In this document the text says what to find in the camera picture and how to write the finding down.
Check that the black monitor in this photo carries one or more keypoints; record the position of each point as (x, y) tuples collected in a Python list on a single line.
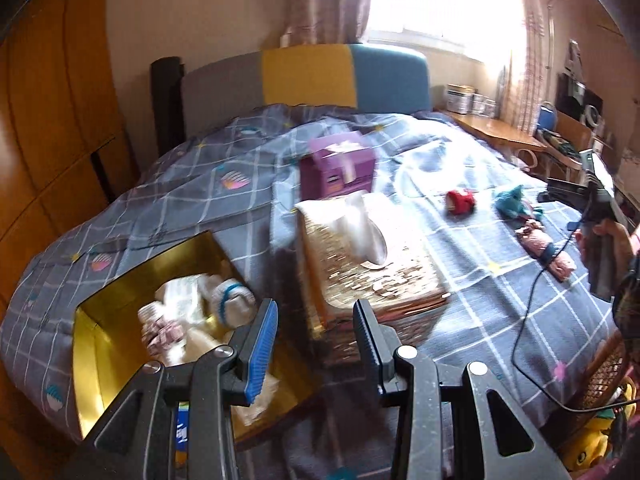
[(575, 95)]

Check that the white knitted glove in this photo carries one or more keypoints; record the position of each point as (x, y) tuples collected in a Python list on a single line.
[(230, 305)]

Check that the person's right hand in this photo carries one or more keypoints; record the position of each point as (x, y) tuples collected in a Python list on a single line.
[(617, 240)]

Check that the black rolled mat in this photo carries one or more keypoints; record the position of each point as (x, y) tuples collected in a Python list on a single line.
[(167, 105)]

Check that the mottled pink scrunchie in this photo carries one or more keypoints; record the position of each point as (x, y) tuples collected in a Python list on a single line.
[(160, 335)]

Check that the grey yellow blue headboard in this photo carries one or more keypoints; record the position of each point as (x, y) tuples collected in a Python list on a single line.
[(300, 75)]

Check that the gold tin box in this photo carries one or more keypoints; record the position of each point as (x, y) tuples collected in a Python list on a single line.
[(125, 290)]

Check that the pink towel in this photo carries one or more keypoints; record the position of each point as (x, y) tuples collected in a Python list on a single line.
[(560, 265)]

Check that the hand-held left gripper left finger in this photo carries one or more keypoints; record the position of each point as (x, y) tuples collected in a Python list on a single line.
[(260, 355)]

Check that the wicker basket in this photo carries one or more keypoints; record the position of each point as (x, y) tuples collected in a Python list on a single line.
[(602, 385)]

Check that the person's right forearm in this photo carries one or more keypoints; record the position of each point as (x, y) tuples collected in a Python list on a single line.
[(630, 305)]

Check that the wooden wardrobe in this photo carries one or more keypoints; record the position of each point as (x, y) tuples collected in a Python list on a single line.
[(50, 110)]

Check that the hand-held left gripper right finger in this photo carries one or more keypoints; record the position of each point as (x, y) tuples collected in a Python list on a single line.
[(370, 350)]

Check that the purple cardboard box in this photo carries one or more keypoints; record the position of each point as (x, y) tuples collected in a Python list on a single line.
[(320, 175)]

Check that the white printed packet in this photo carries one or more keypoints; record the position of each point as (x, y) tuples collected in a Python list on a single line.
[(182, 295)]

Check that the bright window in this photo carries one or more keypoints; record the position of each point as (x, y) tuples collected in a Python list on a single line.
[(440, 0)]

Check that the small clear container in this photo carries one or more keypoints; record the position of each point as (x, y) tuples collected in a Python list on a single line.
[(485, 106)]

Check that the wooden desk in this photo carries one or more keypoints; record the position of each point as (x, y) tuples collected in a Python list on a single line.
[(495, 130)]

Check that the white tissue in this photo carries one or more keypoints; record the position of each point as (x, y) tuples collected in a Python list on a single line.
[(360, 225)]

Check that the wooden chair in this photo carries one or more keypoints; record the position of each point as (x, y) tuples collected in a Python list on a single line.
[(572, 135)]

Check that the blue folding chair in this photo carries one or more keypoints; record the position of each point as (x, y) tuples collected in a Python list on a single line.
[(546, 117)]

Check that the blue tissue packet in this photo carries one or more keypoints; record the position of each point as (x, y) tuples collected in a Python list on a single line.
[(183, 430)]

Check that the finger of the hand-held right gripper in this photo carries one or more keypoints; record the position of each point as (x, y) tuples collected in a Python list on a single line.
[(565, 185), (562, 199)]

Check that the patterned pink curtain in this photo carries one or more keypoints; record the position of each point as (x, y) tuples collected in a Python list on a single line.
[(530, 60), (325, 0)]

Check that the white container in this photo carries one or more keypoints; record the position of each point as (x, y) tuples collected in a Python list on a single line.
[(460, 100)]

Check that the red plush toy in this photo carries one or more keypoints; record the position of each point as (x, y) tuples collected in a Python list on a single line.
[(462, 202)]

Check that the yellow plush toy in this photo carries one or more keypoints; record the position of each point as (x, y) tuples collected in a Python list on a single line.
[(592, 452)]

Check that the blue plush toy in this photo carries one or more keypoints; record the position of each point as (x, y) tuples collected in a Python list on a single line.
[(512, 200)]

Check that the gold ornate tissue box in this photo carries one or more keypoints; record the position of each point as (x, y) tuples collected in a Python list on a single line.
[(410, 280)]

